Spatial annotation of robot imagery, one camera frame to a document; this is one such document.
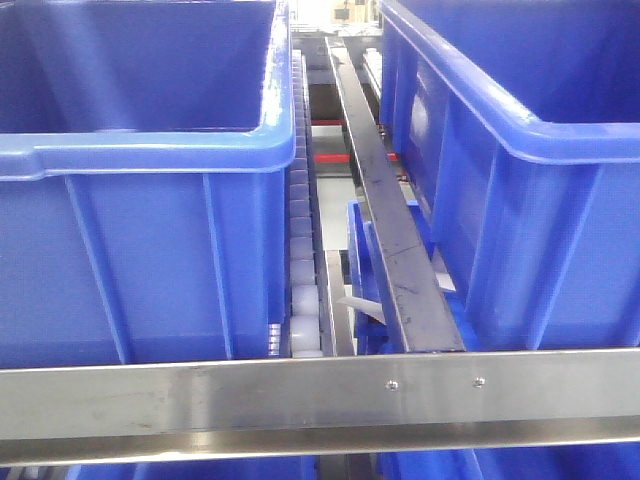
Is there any blue bin on lower shelf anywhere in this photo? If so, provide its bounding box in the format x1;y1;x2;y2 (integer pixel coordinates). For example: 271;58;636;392
347;200;479;355

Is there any white roller conveyor track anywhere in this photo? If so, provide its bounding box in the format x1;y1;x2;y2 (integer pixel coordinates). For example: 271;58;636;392
289;49;323;358

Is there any blue bin, left neighbour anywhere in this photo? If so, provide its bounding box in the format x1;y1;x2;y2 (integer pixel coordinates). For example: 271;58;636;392
1;1;296;368

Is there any blue sorting bin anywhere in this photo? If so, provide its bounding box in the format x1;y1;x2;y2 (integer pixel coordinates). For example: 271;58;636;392
381;1;639;350

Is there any steel divider rail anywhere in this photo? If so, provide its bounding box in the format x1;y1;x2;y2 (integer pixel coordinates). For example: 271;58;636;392
326;37;465;353

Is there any steel front shelf rail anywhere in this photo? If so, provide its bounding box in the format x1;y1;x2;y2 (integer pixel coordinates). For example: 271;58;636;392
1;348;639;466

